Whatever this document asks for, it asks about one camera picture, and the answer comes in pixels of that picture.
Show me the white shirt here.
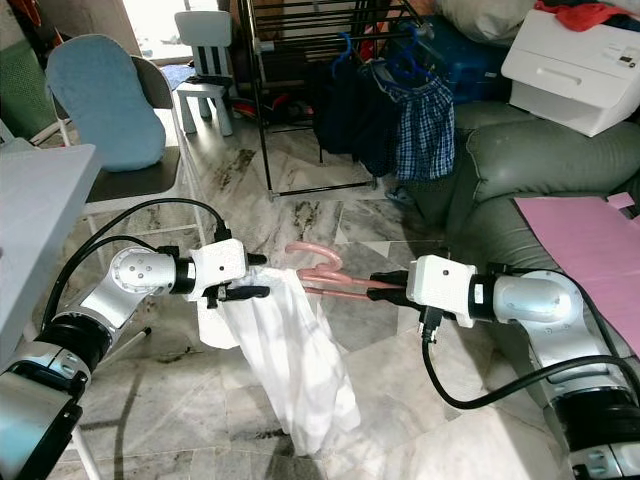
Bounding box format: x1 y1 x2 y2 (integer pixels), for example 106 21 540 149
197 267 362 457

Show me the pink clothes hanger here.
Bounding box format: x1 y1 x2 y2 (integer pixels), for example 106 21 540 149
284 239 402 302

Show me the white chair with dark seat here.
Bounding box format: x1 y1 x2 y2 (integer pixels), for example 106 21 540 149
89 54 207 252

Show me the blue plaid shirt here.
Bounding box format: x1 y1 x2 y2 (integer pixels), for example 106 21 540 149
379 74 459 184

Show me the navy garment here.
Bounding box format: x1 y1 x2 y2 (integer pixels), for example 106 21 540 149
309 59 397 180

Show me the green leather sofa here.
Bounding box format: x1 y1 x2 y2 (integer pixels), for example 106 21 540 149
399 94 640 402

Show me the pink mat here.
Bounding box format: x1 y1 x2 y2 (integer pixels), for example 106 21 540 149
514 194 640 357

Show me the large pale grey folding table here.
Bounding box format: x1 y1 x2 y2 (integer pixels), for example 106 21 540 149
0 139 102 480

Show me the black clothes rack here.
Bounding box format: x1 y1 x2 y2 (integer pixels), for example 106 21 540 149
239 0 437 200

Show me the light blue cushion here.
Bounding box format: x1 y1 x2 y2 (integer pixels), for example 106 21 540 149
44 34 167 174

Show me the blue bag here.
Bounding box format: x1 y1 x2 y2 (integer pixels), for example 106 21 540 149
419 14 512 102

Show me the white child chair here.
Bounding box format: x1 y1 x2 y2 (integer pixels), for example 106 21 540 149
174 11 234 139

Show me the white drawer box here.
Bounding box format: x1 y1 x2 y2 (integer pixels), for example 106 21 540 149
499 7 640 140

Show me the beige cushion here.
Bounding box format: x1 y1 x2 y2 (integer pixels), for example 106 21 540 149
434 0 542 47

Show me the green cushion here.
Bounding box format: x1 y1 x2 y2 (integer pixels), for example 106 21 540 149
0 39 54 142

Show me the red cloth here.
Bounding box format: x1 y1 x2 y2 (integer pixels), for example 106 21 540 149
534 0 632 32

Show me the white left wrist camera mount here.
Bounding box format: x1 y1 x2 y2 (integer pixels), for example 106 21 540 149
189 239 252 299

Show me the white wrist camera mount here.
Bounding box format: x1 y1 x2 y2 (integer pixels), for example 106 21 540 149
189 239 252 299
406 254 482 330

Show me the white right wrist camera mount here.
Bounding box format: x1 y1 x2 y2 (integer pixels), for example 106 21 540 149
406 254 482 330

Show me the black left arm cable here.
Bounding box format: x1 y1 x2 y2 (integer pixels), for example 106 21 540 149
74 196 232 337

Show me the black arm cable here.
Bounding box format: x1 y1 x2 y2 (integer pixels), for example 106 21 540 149
74 196 232 337
421 309 640 413

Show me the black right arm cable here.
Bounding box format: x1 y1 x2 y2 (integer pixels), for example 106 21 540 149
421 309 640 413

